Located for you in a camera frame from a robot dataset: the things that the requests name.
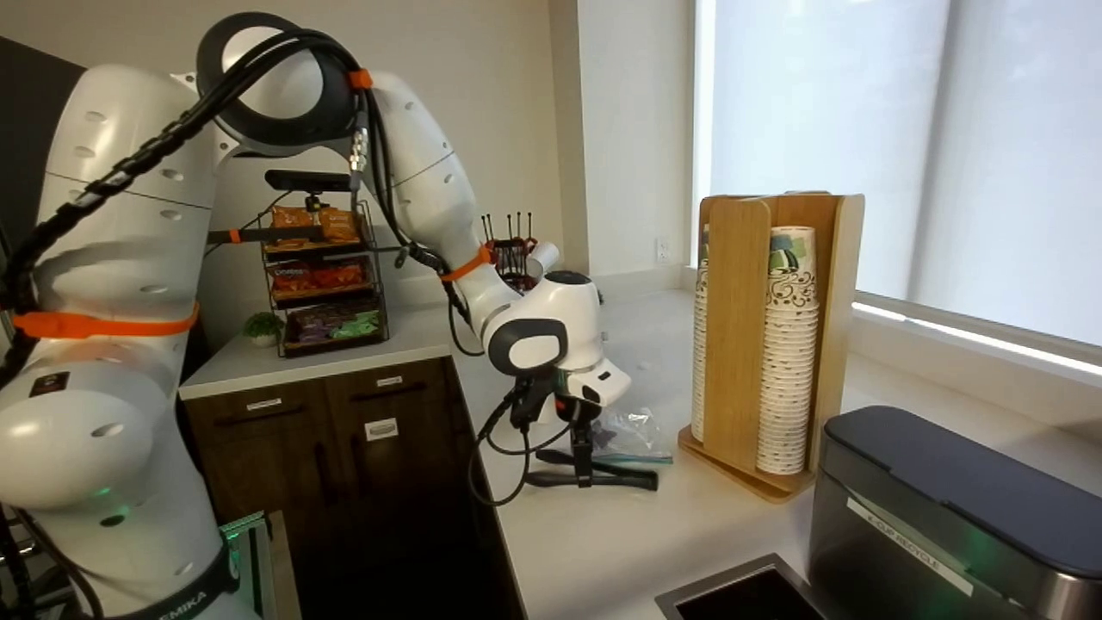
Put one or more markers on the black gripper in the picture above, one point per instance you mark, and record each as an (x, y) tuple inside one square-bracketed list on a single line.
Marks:
[(582, 411)]

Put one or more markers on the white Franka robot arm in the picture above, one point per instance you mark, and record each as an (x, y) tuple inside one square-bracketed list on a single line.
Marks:
[(115, 252)]

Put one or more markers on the wooden cup dispenser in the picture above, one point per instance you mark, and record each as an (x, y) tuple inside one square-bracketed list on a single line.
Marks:
[(733, 345)]

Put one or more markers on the clear zip bag green seal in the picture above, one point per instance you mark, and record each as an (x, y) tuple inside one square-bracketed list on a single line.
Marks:
[(639, 444)]

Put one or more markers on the dark stirrer holder with sticks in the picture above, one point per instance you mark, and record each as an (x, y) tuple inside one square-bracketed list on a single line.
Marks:
[(518, 269)]

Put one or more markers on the white cabinet label sticker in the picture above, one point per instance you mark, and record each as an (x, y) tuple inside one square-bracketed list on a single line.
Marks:
[(380, 427)]

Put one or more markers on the stack of printed paper cups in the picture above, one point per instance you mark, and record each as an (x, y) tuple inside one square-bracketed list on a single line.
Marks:
[(786, 365)]

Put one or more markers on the steel sink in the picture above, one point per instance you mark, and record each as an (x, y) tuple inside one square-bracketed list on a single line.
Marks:
[(744, 603)]

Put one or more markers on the dark wooden cabinet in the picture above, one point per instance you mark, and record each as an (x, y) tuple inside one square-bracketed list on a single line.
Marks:
[(347, 506)]

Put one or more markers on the small green plant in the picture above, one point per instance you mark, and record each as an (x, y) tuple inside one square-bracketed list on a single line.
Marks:
[(264, 329)]

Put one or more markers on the steel appliance black lid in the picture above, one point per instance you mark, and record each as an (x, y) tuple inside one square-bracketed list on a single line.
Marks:
[(951, 493)]

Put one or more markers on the white window roller blind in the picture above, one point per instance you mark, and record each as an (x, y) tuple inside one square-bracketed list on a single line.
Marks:
[(829, 139)]

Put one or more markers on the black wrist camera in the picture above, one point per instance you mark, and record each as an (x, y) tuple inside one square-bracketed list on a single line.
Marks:
[(528, 400)]

